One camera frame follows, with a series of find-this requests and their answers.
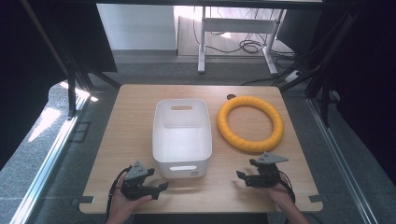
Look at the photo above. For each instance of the black metal stand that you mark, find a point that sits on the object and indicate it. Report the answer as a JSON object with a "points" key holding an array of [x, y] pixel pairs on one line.
{"points": [[317, 74], [72, 81]]}

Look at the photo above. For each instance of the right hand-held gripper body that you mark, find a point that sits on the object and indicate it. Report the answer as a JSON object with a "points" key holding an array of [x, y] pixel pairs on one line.
{"points": [[266, 172]]}

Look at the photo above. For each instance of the white plastic storage bin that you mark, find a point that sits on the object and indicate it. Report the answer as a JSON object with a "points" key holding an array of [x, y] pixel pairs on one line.
{"points": [[182, 140]]}

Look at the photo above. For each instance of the white metal desk frame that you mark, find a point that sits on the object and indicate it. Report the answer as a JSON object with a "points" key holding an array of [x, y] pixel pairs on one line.
{"points": [[236, 25]]}

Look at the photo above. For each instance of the person's right hand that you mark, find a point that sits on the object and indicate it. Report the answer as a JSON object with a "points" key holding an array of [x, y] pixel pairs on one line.
{"points": [[280, 194]]}

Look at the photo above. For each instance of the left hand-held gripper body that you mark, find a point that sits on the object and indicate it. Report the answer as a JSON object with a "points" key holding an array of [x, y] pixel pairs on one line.
{"points": [[134, 183]]}

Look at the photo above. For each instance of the dark floor outlet plate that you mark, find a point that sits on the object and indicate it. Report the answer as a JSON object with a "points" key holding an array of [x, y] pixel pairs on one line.
{"points": [[80, 132]]}

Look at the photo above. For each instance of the dark curtain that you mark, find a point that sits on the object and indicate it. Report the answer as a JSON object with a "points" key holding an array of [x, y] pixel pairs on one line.
{"points": [[370, 77], [28, 62]]}

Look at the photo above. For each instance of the grey tape strip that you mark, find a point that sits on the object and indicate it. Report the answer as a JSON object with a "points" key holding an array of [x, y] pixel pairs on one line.
{"points": [[86, 199], [318, 198]]}

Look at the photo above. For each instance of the aluminium floor rail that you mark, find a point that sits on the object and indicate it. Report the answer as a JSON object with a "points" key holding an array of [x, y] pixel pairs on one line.
{"points": [[49, 158], [339, 158]]}

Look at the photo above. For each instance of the person's left hand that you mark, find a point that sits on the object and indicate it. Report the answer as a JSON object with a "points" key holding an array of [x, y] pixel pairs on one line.
{"points": [[124, 207]]}

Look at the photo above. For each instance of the dark round table grommet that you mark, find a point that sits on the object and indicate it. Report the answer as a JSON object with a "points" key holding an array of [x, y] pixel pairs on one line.
{"points": [[231, 96]]}

